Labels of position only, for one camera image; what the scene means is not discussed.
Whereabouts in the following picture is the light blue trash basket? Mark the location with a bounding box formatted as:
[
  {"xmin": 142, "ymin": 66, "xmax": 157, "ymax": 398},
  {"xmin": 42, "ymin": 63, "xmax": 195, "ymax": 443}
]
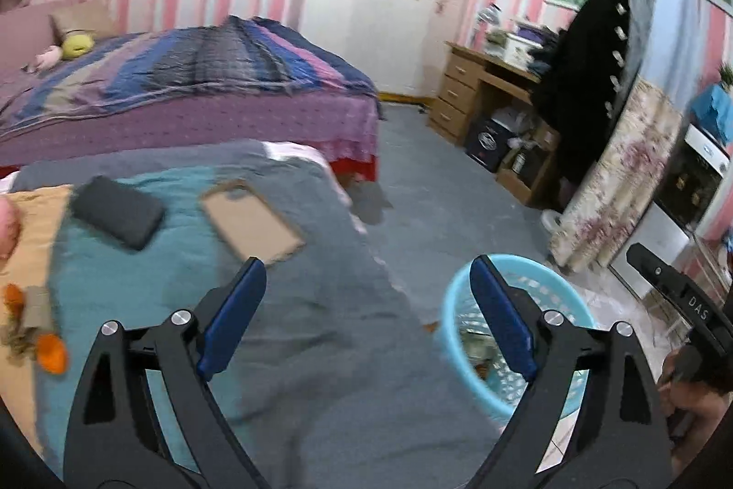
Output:
[{"xmin": 438, "ymin": 253, "xmax": 596, "ymax": 426}]

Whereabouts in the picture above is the person's right hand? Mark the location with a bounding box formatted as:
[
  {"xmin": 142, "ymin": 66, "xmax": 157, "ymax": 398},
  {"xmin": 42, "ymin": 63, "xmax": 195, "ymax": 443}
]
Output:
[{"xmin": 657, "ymin": 349, "xmax": 729, "ymax": 477}]

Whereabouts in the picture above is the dried leaves scrap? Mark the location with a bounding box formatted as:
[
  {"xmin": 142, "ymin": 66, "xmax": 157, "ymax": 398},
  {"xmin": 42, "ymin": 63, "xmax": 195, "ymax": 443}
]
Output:
[{"xmin": 1, "ymin": 321, "xmax": 37, "ymax": 366}]

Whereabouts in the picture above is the teal towel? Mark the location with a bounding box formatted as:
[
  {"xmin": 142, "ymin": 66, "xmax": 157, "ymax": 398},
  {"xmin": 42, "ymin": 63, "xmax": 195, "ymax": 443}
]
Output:
[{"xmin": 33, "ymin": 164, "xmax": 322, "ymax": 478}]

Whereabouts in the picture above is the floral curtain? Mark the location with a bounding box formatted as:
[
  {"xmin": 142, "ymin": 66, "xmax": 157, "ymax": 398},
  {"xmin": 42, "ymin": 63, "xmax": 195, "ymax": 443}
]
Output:
[{"xmin": 549, "ymin": 0, "xmax": 703, "ymax": 272}]

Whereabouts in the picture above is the small orange peel piece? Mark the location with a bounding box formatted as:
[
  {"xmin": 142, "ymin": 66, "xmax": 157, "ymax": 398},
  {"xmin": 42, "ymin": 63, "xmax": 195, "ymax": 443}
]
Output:
[{"xmin": 4, "ymin": 283, "xmax": 25, "ymax": 317}]

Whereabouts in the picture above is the white appliance cabinet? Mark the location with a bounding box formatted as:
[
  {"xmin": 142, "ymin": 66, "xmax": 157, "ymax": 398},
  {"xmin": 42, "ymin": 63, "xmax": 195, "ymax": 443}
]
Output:
[{"xmin": 610, "ymin": 124, "xmax": 729, "ymax": 300}]

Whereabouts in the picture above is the grey blanket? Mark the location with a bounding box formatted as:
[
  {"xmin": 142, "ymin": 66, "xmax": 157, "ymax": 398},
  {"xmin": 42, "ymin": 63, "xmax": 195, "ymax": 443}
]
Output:
[{"xmin": 15, "ymin": 142, "xmax": 498, "ymax": 488}]

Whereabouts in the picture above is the black wallet case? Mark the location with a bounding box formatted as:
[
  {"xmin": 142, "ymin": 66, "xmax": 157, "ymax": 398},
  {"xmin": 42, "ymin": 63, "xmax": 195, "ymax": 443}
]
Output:
[{"xmin": 70, "ymin": 176, "xmax": 165, "ymax": 251}]

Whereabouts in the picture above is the pink piggy bank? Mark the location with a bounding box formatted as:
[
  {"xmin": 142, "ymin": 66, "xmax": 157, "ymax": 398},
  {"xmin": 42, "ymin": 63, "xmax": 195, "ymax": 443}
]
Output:
[{"xmin": 0, "ymin": 195, "xmax": 21, "ymax": 259}]

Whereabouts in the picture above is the orange cloth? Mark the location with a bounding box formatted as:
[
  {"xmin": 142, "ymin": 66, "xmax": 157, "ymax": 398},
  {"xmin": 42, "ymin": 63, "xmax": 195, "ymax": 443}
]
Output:
[{"xmin": 1, "ymin": 185, "xmax": 72, "ymax": 454}]

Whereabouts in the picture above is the tan phone case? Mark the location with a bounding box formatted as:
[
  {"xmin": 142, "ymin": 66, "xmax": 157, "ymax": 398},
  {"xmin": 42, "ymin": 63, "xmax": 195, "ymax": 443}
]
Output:
[{"xmin": 199, "ymin": 179, "xmax": 306, "ymax": 265}]

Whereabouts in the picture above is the black hanging coat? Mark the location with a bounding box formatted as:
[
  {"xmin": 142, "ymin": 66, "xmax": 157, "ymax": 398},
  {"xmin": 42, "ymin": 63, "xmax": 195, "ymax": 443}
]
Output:
[{"xmin": 533, "ymin": 0, "xmax": 655, "ymax": 205}]

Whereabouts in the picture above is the black box under desk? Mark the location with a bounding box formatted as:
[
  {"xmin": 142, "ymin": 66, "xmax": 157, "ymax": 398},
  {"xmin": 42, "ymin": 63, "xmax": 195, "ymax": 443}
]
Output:
[{"xmin": 465, "ymin": 118, "xmax": 514, "ymax": 172}]

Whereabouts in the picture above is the wooden desk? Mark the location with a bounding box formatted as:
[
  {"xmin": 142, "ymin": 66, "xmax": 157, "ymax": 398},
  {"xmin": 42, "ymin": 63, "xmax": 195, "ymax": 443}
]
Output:
[{"xmin": 429, "ymin": 44, "xmax": 559, "ymax": 209}]

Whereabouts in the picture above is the purple bed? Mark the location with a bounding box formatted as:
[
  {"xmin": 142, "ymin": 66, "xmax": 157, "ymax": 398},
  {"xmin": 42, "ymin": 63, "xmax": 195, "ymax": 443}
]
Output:
[{"xmin": 1, "ymin": 1, "xmax": 382, "ymax": 181}]

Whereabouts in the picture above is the pink plush toy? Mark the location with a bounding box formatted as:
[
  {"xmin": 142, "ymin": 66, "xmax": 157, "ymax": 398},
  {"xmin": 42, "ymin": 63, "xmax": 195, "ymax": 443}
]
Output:
[{"xmin": 25, "ymin": 44, "xmax": 63, "ymax": 73}]

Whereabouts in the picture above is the yellow plush toy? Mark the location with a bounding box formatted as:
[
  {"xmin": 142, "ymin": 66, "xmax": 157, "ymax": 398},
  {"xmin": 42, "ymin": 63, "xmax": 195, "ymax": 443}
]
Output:
[{"xmin": 61, "ymin": 32, "xmax": 94, "ymax": 61}]

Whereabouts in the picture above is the striped purple blue quilt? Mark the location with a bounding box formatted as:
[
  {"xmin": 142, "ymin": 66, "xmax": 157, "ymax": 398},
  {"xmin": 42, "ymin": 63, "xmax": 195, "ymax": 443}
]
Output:
[{"xmin": 1, "ymin": 15, "xmax": 377, "ymax": 139}]

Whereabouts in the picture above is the tan pillow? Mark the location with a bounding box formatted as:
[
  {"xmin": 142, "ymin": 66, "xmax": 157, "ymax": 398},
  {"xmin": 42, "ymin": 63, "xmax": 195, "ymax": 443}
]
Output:
[{"xmin": 51, "ymin": 0, "xmax": 122, "ymax": 41}]

